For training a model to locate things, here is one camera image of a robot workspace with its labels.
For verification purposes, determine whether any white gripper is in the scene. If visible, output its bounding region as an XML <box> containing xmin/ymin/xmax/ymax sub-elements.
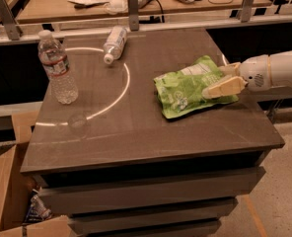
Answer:
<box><xmin>202</xmin><ymin>55</ymin><xmax>271</xmax><ymax>99</ymax></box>

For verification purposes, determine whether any green rice chip bag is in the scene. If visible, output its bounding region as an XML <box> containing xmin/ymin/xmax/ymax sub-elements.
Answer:
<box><xmin>154</xmin><ymin>55</ymin><xmax>239</xmax><ymax>119</ymax></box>

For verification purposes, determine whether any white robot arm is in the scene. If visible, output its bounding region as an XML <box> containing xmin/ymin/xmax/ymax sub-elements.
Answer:
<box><xmin>202</xmin><ymin>50</ymin><xmax>292</xmax><ymax>99</ymax></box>

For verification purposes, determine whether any lying blue plastic bottle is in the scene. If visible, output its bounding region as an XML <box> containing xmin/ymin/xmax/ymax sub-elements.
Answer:
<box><xmin>104</xmin><ymin>26</ymin><xmax>127</xmax><ymax>64</ymax></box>

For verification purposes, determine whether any upright clear water bottle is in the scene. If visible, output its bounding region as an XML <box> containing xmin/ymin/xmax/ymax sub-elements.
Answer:
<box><xmin>37</xmin><ymin>30</ymin><xmax>78</xmax><ymax>105</ymax></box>

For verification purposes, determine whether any crumpled bag in box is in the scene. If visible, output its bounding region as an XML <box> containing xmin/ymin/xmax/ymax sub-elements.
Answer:
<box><xmin>24</xmin><ymin>189</ymin><xmax>52</xmax><ymax>224</ymax></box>

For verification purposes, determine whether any grey drawer cabinet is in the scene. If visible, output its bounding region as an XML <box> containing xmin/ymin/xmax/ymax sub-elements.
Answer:
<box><xmin>21</xmin><ymin>28</ymin><xmax>283</xmax><ymax>237</ymax></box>

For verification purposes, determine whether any wooden desk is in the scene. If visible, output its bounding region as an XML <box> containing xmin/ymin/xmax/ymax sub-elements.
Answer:
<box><xmin>16</xmin><ymin>0</ymin><xmax>273</xmax><ymax>26</ymax></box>

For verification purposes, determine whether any cardboard box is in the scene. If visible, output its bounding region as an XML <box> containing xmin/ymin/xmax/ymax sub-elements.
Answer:
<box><xmin>0</xmin><ymin>111</ymin><xmax>77</xmax><ymax>237</ymax></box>

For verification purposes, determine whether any metal rail bracket right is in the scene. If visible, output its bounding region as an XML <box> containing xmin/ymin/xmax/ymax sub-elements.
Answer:
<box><xmin>239</xmin><ymin>0</ymin><xmax>254</xmax><ymax>23</ymax></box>

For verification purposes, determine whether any metal rail bracket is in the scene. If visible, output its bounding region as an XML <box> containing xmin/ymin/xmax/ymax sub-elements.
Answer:
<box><xmin>0</xmin><ymin>0</ymin><xmax>21</xmax><ymax>40</ymax></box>
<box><xmin>239</xmin><ymin>0</ymin><xmax>254</xmax><ymax>23</ymax></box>
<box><xmin>127</xmin><ymin>0</ymin><xmax>139</xmax><ymax>32</ymax></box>

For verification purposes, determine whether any black cable on desk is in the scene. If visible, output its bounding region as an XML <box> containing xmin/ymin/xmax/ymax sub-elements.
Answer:
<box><xmin>148</xmin><ymin>0</ymin><xmax>166</xmax><ymax>24</ymax></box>

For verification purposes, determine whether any metal rail bracket middle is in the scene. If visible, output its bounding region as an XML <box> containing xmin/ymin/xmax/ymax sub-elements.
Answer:
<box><xmin>127</xmin><ymin>0</ymin><xmax>139</xmax><ymax>32</ymax></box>

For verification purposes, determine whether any metal rail bracket left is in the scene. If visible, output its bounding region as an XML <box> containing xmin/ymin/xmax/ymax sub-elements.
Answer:
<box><xmin>0</xmin><ymin>0</ymin><xmax>21</xmax><ymax>40</ymax></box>

